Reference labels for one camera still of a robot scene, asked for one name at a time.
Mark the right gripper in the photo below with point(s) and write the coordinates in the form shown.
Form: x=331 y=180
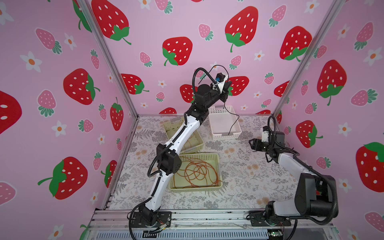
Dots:
x=257 y=142

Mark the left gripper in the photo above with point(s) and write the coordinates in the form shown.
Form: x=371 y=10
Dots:
x=225 y=85

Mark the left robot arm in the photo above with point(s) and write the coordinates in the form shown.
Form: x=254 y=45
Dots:
x=206 y=92

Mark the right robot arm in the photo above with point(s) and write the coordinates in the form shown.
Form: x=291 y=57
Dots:
x=316 y=196

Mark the white plastic basket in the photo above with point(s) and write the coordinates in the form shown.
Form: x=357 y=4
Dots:
x=224 y=123

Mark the large green basket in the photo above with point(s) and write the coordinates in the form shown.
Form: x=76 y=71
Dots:
x=198 y=172

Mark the small green basket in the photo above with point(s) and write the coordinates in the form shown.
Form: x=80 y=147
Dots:
x=195 y=142

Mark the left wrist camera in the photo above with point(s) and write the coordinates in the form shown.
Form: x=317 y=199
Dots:
x=220 y=82

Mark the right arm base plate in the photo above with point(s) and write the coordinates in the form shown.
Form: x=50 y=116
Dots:
x=260 y=219

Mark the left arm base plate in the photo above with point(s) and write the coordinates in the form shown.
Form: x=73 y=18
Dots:
x=153 y=220

